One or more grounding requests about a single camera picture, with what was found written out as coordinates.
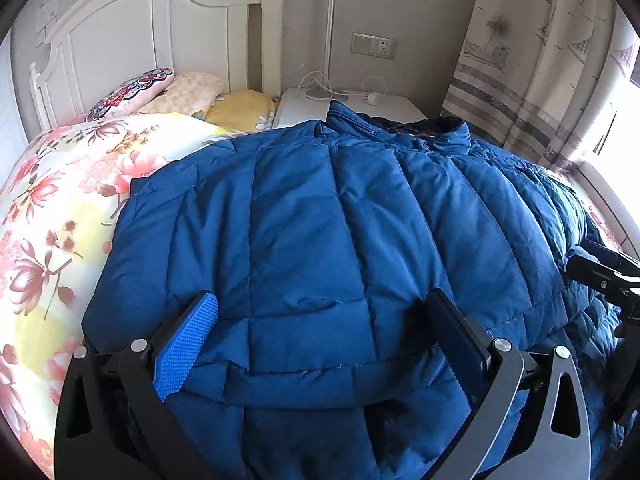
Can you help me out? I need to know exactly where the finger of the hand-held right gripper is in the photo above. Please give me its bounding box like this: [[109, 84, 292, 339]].
[[581, 240, 640, 267], [566, 254, 633, 293]]

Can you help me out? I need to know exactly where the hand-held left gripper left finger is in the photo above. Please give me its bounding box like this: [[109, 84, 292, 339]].
[[54, 290, 221, 480]]

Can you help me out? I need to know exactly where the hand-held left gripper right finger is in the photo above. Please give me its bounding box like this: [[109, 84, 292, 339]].
[[424, 287, 593, 480]]

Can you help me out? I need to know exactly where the blue puffer jacket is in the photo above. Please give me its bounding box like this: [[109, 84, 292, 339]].
[[80, 100, 640, 480]]

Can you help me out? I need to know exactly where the floral quilt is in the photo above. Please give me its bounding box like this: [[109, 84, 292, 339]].
[[0, 112, 628, 480]]

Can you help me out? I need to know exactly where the printed curtain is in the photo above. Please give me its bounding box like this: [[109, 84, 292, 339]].
[[440, 0, 640, 173]]

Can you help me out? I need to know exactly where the yellow pillow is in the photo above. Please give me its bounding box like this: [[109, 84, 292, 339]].
[[204, 89, 279, 134]]

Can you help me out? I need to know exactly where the beige checked pillow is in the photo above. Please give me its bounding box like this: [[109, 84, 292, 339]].
[[135, 71, 227, 119]]

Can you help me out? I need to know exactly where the round patterned cushion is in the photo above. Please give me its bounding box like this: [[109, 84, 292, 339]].
[[85, 67, 176, 122]]

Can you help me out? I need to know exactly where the white nightstand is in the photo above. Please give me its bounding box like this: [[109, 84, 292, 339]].
[[272, 87, 427, 129]]

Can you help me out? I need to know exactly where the white stick desk lamp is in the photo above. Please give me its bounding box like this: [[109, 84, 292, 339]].
[[299, 0, 349, 101]]

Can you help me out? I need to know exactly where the white bed headboard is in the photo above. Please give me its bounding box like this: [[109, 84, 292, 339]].
[[29, 0, 286, 131]]

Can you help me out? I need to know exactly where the white lamp cable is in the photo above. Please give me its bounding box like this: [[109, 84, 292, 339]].
[[298, 70, 332, 99]]

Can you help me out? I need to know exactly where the wall socket panel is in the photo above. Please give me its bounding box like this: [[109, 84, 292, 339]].
[[350, 31, 396, 59]]

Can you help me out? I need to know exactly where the wall paper notice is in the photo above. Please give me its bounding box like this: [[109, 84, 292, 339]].
[[34, 0, 62, 47]]

